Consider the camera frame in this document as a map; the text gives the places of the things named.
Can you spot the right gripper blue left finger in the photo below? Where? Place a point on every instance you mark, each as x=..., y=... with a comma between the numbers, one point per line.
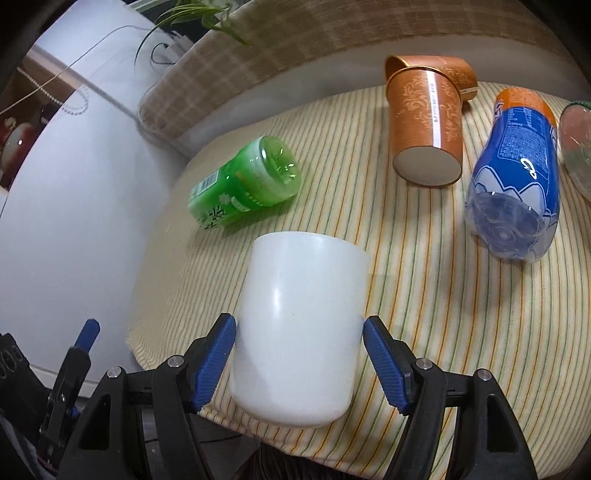
x=108, y=440

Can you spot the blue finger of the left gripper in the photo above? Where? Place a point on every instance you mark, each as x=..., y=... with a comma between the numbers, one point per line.
x=61, y=416

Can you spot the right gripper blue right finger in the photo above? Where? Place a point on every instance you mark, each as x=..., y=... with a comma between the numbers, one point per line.
x=488, y=441

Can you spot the white plastic cup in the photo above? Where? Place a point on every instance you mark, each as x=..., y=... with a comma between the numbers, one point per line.
x=300, y=324

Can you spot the green red snack cup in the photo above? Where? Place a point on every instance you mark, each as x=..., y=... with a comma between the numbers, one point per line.
x=574, y=135

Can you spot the front orange paper cup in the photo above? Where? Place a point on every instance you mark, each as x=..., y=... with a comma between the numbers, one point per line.
x=426, y=143

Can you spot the orange paper cup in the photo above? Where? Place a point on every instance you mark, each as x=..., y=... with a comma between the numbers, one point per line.
x=457, y=69
x=426, y=143

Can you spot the rear orange paper cup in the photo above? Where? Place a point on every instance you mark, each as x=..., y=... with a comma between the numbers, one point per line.
x=457, y=69

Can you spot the striped yellow table cloth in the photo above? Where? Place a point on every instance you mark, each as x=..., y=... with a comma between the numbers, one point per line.
x=432, y=283

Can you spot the blue orange drink bottle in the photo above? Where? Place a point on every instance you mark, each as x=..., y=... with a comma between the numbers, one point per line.
x=513, y=202

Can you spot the red white ceramic vase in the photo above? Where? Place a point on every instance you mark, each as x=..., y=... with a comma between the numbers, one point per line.
x=20, y=128

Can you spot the green tea bottle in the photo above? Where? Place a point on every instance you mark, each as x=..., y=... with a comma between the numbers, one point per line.
x=262, y=174

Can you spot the white power strip with chargers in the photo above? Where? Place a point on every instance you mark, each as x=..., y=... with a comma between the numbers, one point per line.
x=167, y=53

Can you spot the spider plant in pot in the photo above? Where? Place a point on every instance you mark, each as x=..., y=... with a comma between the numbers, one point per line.
x=210, y=15

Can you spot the plaid beige sill cloth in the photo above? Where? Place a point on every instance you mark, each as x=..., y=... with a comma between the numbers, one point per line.
x=278, y=36

